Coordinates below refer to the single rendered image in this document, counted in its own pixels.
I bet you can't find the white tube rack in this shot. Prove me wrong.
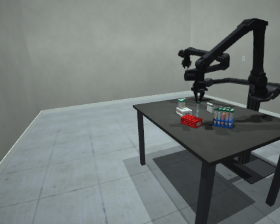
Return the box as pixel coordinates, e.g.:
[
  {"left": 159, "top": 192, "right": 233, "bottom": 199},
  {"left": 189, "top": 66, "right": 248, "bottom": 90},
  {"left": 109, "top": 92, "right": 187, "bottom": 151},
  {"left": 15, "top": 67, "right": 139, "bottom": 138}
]
[{"left": 176, "top": 107, "right": 192, "bottom": 117}]

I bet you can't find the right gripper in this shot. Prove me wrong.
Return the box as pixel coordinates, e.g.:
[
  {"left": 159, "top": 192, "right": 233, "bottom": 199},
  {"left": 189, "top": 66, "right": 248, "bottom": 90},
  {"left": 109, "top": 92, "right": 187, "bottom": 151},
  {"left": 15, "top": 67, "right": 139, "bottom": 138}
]
[{"left": 182, "top": 60, "right": 191, "bottom": 69}]

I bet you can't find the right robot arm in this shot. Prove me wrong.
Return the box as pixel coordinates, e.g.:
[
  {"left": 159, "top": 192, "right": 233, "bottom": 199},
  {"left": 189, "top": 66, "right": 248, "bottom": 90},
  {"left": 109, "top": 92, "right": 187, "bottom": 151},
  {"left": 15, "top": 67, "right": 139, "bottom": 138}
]
[{"left": 178, "top": 47, "right": 230, "bottom": 73}]

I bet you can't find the red lego-style plate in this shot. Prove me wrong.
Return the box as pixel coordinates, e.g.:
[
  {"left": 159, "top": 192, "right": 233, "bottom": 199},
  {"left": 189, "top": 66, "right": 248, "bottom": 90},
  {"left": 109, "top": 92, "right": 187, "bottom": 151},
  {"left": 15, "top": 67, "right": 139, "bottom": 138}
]
[{"left": 181, "top": 115, "right": 203, "bottom": 128}]

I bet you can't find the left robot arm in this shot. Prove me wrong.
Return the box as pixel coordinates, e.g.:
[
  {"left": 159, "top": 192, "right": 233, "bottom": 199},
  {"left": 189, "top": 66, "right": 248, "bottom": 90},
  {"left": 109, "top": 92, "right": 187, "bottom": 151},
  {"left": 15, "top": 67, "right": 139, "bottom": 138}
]
[{"left": 184, "top": 18, "right": 272, "bottom": 99}]

